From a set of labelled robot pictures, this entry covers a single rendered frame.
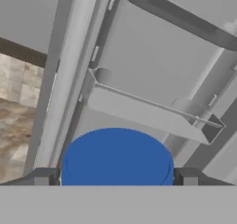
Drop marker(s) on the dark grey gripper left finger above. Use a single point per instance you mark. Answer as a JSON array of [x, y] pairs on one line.
[[43, 176]]

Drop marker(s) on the grey fridge door shelf bin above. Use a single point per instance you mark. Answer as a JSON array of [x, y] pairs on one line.
[[145, 110]]

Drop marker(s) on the grey fridge door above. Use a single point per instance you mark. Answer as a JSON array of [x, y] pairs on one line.
[[135, 58]]

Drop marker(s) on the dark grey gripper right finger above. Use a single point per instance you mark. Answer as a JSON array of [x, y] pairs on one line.
[[189, 176]]

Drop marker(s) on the blue-lidded mayonnaise jar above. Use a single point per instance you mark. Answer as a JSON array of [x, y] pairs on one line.
[[117, 158]]

